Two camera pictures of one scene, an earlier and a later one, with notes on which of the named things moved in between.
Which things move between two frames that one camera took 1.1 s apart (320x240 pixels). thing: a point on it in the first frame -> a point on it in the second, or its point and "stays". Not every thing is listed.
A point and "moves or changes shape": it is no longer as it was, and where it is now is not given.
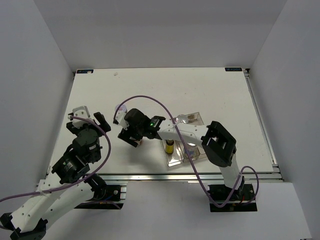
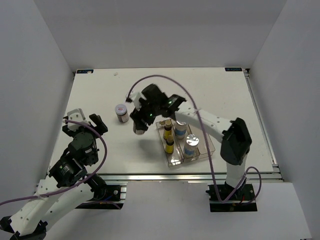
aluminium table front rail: x=183 y=177 stays
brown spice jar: x=122 y=108 stays
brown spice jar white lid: x=140 y=142 moves or changes shape
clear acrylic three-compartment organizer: x=174 y=151 stays
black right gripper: x=126 y=135 -> x=137 y=116
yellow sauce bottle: x=169 y=146 stays
